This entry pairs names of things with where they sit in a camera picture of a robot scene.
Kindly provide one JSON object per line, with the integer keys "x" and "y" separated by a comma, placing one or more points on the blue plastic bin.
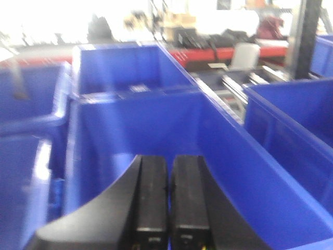
{"x": 293, "y": 122}
{"x": 106, "y": 132}

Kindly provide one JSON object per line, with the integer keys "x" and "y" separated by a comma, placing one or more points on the blue bin far left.
{"x": 34, "y": 128}

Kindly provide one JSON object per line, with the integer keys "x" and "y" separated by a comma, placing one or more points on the blue bin behind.
{"x": 126, "y": 67}

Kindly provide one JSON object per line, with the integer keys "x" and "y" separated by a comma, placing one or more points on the blue plastic bin middle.
{"x": 293, "y": 122}

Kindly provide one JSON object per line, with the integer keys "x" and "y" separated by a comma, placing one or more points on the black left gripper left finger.
{"x": 132, "y": 213}

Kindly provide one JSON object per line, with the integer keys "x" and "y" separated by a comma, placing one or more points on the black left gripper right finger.
{"x": 202, "y": 216}

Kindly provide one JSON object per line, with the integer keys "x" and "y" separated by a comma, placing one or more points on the blue plastic bin left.
{"x": 106, "y": 132}

